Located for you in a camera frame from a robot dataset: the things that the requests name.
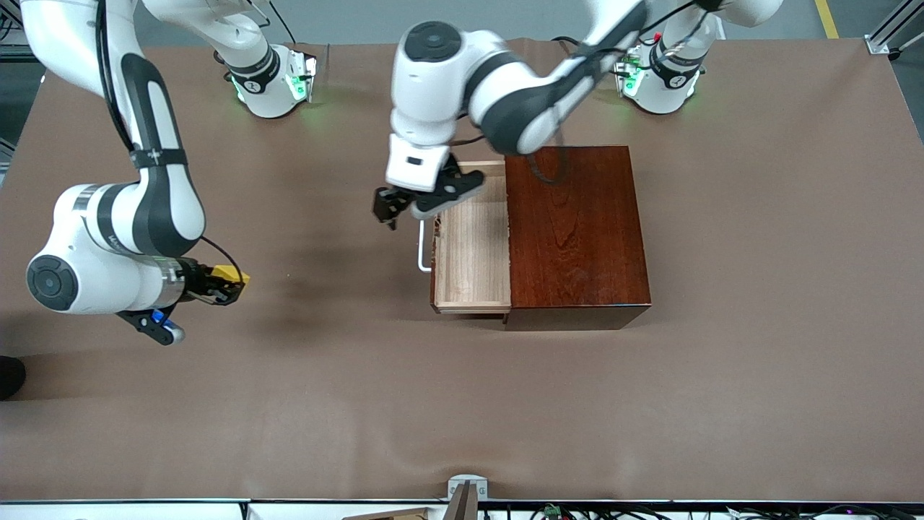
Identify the black arm base cable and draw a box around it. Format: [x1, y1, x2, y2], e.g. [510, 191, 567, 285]
[271, 0, 299, 44]
[552, 35, 625, 77]

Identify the yellow block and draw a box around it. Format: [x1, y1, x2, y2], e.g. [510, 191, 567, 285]
[212, 264, 251, 298]

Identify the light wooden drawer white handle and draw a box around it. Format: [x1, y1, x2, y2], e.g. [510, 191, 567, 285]
[418, 160, 512, 316]

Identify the aluminium frame profile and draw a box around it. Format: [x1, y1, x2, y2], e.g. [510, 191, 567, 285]
[865, 0, 924, 60]
[0, 0, 69, 64]

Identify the brown table mat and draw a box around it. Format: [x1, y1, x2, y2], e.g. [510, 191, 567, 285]
[0, 38, 924, 503]

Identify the yellow floor tape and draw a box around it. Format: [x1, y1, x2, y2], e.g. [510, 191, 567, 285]
[814, 0, 842, 39]

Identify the black rounded object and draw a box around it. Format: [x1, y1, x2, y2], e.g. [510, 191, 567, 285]
[0, 356, 27, 401]

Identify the dark wooden cabinet box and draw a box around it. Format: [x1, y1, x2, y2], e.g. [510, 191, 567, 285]
[503, 145, 653, 332]

